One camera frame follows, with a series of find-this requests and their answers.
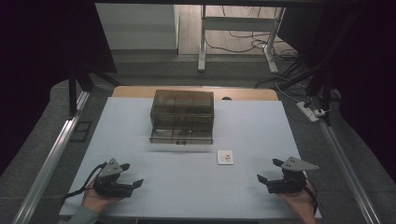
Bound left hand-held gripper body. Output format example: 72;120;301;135
92;158;134;199

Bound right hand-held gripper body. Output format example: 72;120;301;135
265;156;320;194

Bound white picture card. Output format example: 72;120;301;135
217;149;234;166

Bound transparent brown drawer box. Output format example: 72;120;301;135
148;89;216;146

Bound person's left hand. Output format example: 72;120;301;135
81;180;125;214

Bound person's right hand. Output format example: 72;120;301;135
276;181;318;217

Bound pale table cover sheet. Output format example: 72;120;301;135
59;96;322;219

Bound white power strip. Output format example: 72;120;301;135
295;101;320;123

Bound black curtain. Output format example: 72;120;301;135
276;0;396;183
0;0;118;175

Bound right hand-held gripper black cable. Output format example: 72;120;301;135
304;176;319;216

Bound hand-held gripper black cable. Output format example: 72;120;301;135
304;176;319;216
61;161;107;204

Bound left hand-held gripper black cable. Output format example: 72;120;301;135
61;161;107;204

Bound black floor frame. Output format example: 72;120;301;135
69;120;93;144

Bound aluminium rail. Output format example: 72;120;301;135
12;90;92;224
317;117;383;224

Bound white floor cable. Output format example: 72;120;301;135
275;81;305;105

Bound black floor cables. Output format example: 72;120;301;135
205;6;309;90

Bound white metal desk frame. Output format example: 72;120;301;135
197;4;286;75

